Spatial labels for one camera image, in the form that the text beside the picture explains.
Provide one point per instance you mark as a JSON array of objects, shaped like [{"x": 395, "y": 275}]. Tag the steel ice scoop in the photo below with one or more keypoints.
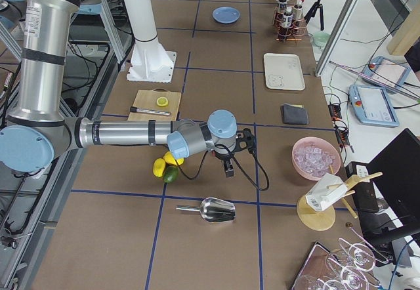
[{"x": 212, "y": 210}]

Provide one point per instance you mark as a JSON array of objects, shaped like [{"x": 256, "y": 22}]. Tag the blue teach pendant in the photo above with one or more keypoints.
[{"x": 372, "y": 106}]

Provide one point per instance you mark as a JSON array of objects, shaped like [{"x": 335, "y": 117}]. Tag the clear glassware tray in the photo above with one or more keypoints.
[{"x": 350, "y": 266}]

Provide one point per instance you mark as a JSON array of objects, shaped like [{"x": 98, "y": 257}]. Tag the grey yellow folded cloth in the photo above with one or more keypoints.
[{"x": 294, "y": 115}]

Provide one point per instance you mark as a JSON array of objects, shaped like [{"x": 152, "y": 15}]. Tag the lemon half slice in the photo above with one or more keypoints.
[{"x": 162, "y": 101}]

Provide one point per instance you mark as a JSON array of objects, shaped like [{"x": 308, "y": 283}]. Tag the white paper carton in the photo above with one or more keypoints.
[{"x": 329, "y": 189}]

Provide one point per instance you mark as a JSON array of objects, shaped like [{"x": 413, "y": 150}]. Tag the dark drink bottle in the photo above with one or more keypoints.
[
  {"x": 282, "y": 4},
  {"x": 287, "y": 18},
  {"x": 297, "y": 10}
]

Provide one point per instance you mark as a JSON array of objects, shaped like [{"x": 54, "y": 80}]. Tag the green mug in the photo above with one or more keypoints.
[{"x": 320, "y": 39}]

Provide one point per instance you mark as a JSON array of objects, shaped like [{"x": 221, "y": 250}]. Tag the green lime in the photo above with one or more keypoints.
[{"x": 170, "y": 174}]

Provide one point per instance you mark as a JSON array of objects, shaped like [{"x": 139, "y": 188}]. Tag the black monitor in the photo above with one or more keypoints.
[{"x": 399, "y": 185}]

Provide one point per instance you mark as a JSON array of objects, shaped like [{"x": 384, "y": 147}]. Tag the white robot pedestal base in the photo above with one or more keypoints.
[{"x": 150, "y": 62}]

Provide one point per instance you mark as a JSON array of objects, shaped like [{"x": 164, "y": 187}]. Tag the wooden cutting board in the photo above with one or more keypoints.
[{"x": 148, "y": 100}]

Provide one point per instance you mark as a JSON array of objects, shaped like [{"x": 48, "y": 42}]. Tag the blue plate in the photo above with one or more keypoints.
[{"x": 226, "y": 15}]

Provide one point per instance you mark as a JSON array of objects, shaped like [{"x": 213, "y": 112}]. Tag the cream bear tray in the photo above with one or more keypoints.
[{"x": 283, "y": 72}]

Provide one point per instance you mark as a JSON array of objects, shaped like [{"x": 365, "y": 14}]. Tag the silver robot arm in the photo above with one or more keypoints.
[{"x": 36, "y": 132}]

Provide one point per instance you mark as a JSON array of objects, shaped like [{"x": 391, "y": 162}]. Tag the copper wire bottle rack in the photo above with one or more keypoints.
[{"x": 295, "y": 33}]

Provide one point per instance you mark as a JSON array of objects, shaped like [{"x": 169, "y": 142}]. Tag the yellow lemon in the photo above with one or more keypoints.
[
  {"x": 169, "y": 159},
  {"x": 158, "y": 168}
]

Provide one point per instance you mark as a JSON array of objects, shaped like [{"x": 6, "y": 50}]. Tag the wooden cup stand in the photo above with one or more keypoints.
[{"x": 321, "y": 221}]

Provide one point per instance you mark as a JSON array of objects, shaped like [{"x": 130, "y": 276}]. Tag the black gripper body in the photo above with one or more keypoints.
[{"x": 224, "y": 157}]

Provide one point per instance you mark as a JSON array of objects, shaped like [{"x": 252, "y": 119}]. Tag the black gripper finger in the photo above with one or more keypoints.
[{"x": 228, "y": 168}]

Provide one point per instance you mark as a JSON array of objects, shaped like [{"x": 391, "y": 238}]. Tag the pink bowl of ice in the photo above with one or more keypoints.
[{"x": 313, "y": 157}]

